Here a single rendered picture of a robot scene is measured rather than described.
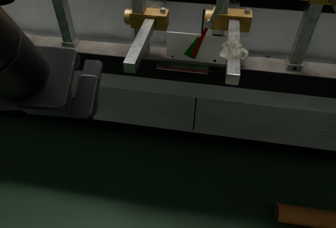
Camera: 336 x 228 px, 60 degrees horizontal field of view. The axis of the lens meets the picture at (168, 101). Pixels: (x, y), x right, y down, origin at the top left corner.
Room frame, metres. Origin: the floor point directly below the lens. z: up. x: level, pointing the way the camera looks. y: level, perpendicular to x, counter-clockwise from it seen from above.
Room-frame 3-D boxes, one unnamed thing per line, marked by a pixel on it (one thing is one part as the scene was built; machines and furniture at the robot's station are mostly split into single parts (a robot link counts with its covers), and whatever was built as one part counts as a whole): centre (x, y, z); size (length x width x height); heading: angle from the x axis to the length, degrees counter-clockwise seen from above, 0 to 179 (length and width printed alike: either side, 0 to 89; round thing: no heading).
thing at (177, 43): (0.80, -0.12, 0.75); 0.26 x 0.01 x 0.10; 80
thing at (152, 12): (0.85, 0.07, 0.83); 0.14 x 0.06 x 0.05; 80
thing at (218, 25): (0.81, -0.18, 0.85); 0.14 x 0.06 x 0.05; 80
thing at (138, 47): (0.80, 0.06, 0.82); 0.43 x 0.03 x 0.04; 170
